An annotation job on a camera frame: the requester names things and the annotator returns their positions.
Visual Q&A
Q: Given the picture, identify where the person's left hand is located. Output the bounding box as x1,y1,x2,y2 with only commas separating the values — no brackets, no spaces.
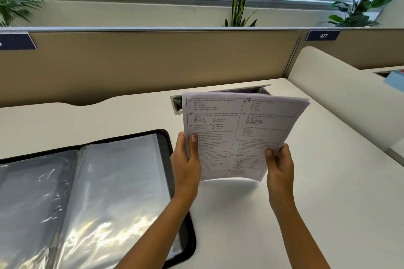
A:
170,132,201,197

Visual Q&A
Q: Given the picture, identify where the person's right hand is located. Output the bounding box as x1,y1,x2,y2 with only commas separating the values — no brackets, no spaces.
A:
265,143,295,199

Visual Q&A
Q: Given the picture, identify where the stack of printed paper sheets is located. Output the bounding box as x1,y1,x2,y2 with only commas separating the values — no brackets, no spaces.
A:
181,90,311,182

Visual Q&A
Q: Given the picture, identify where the person's left forearm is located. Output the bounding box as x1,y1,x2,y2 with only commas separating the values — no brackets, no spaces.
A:
109,193,196,269

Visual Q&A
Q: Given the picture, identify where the person's right forearm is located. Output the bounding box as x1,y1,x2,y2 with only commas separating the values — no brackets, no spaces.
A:
269,194,332,269

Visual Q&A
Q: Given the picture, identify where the beige desk partition panel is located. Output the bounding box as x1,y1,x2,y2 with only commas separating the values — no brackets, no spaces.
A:
0,27,308,108

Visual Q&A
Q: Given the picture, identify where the white curved side divider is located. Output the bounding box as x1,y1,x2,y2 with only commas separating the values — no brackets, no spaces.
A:
287,46,404,165

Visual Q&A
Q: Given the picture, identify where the black clear-sleeve display folder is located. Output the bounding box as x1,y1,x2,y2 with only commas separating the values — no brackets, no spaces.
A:
0,129,197,269

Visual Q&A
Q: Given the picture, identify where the dark blue label plate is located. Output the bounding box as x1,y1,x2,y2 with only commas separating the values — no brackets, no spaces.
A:
305,30,341,42
0,33,37,51

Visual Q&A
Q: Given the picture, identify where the light blue box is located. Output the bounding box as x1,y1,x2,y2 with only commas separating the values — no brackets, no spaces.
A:
383,70,404,92

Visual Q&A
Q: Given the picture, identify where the desk cable outlet box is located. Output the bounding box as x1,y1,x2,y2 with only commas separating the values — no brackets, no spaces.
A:
170,84,272,116

